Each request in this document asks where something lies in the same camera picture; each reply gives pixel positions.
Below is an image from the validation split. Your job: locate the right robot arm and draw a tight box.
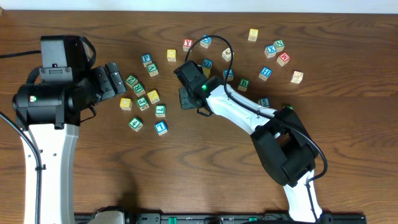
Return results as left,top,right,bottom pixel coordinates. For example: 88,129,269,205
174,60,324,222

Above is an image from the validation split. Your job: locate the blue D block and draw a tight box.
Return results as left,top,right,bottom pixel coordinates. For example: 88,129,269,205
202,58,213,69

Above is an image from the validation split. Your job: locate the blue p block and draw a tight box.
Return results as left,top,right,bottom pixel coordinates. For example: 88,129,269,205
223,69,234,82
141,54,152,67

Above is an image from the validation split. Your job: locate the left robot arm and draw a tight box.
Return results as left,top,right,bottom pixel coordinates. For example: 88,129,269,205
12,35,126,223

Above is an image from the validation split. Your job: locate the green Z block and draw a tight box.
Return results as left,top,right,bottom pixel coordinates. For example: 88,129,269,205
125,75,138,88

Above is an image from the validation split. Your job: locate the red Y block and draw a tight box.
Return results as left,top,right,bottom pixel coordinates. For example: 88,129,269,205
183,39,193,52

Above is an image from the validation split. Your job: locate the green V block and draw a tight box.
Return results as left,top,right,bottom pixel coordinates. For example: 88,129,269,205
147,63,159,77

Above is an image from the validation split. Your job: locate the green J block left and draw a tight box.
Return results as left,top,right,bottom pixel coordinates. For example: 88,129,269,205
136,96,149,111

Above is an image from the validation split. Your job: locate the green N block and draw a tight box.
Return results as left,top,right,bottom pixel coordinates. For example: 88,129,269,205
274,40,285,52

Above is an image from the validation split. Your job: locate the blue P block centre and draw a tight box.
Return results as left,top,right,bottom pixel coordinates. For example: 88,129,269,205
223,69,234,82

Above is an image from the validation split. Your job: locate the blue H block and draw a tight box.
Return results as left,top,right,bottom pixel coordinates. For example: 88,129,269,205
259,67,272,81

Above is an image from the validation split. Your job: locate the blue C block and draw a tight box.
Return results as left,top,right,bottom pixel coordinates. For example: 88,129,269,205
200,34,212,49

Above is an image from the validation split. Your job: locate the blue X block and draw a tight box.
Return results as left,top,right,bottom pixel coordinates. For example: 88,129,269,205
264,45,277,58

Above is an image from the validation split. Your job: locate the red M block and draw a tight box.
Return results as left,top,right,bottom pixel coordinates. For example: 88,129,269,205
277,52,290,67

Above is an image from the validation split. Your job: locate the green B block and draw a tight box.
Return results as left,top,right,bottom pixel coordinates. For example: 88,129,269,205
238,78,250,91

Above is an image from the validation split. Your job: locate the yellow block upper left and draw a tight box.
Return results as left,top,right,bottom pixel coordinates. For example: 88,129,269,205
167,49,177,62

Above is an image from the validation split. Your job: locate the blue 5 block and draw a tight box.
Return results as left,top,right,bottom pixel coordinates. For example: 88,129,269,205
257,98,270,108

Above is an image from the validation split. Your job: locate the yellow block top right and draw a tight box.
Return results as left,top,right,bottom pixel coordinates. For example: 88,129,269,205
248,29,259,42

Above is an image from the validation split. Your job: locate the plain picture block right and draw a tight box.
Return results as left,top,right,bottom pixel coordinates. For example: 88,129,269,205
290,71,303,84

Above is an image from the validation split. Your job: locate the blue L block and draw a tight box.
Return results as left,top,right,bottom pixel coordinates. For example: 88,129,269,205
154,121,168,136

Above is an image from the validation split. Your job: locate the yellow block centre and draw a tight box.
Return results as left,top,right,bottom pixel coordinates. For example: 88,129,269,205
202,67,210,78

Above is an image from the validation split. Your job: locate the yellow block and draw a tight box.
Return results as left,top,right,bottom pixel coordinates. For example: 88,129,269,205
147,90,160,104
167,49,177,62
119,98,132,111
202,67,210,78
248,29,259,42

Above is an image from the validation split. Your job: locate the green R block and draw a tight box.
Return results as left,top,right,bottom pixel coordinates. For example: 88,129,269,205
132,83,146,97

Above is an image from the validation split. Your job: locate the plain picture block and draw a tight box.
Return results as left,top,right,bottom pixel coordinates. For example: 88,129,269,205
221,48,234,62
290,71,303,84

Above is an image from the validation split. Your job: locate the yellow block middle left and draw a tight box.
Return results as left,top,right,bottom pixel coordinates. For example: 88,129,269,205
147,90,160,104

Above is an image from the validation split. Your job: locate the plain picture block centre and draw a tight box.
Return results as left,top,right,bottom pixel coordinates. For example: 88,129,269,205
221,48,234,62

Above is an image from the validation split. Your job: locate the green L block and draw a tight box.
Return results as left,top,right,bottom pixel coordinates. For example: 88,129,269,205
155,105,166,118

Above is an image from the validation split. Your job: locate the yellow block far left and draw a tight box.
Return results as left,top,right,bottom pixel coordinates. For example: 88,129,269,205
119,98,132,111

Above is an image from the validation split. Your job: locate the green 4 block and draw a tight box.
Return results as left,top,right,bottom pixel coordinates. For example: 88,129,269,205
128,117,143,132

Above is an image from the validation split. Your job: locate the blue P block left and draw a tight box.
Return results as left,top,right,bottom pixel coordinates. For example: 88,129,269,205
141,54,152,67

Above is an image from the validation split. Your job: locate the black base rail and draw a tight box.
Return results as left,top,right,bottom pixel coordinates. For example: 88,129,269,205
74,212,368,224

